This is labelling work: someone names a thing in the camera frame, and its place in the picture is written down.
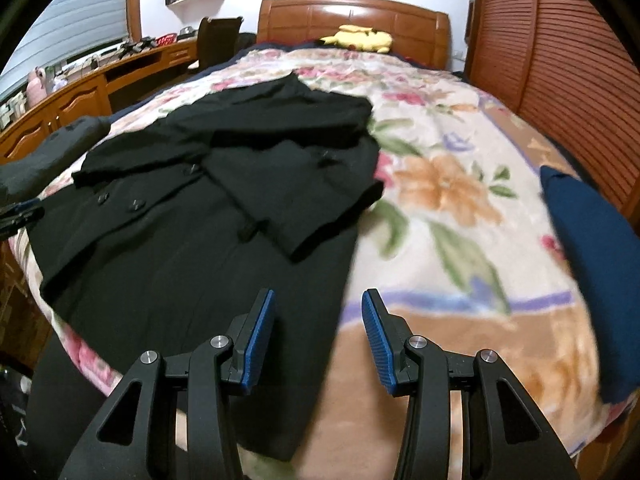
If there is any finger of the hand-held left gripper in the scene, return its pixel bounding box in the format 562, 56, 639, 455
0, 199, 46, 233

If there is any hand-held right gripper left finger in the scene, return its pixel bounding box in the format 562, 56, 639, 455
65, 288, 277, 480

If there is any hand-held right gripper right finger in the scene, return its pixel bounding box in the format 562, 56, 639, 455
361, 288, 581, 480

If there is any black buttoned coat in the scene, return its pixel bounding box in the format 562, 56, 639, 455
27, 71, 386, 463

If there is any grey garment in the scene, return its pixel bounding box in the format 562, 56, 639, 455
0, 116, 112, 196

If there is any white device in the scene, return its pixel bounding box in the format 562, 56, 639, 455
0, 92, 26, 131

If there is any pink bottle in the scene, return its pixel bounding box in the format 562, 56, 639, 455
26, 67, 47, 109

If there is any wooden desk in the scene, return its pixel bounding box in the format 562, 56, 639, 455
0, 37, 201, 166

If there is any floral blanket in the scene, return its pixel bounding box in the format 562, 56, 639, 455
7, 47, 626, 480

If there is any grey window blind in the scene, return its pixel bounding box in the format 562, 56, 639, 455
0, 0, 132, 103

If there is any dark blue pillow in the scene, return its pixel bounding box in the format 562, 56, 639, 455
540, 165, 640, 406

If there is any brown chair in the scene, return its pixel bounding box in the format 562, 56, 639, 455
189, 16, 244, 71

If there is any yellow plush toy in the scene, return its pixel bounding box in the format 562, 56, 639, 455
320, 24, 392, 54

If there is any wooden bed headboard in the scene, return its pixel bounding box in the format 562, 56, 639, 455
256, 0, 451, 68

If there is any wooden louvered wardrobe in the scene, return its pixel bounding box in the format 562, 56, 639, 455
462, 0, 640, 221

